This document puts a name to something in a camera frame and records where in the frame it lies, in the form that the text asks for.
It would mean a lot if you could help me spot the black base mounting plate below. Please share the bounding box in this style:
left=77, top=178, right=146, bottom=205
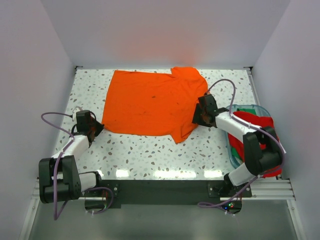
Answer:
left=80, top=180, right=252, bottom=213

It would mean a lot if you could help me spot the red t shirt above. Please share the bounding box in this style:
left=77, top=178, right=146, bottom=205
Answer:
left=226, top=111, right=285, bottom=179

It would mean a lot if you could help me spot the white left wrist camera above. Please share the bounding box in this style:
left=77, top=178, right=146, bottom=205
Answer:
left=72, top=106, right=83, bottom=115

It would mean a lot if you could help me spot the orange t shirt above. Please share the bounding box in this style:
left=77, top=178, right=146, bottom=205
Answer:
left=102, top=67, right=208, bottom=144

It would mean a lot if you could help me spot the clear blue plastic bin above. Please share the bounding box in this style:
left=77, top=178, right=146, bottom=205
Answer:
left=224, top=104, right=271, bottom=169

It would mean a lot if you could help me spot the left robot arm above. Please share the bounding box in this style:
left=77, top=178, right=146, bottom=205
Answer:
left=38, top=110, right=104, bottom=204

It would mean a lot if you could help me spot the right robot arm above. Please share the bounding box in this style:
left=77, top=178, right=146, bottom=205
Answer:
left=192, top=94, right=285, bottom=197

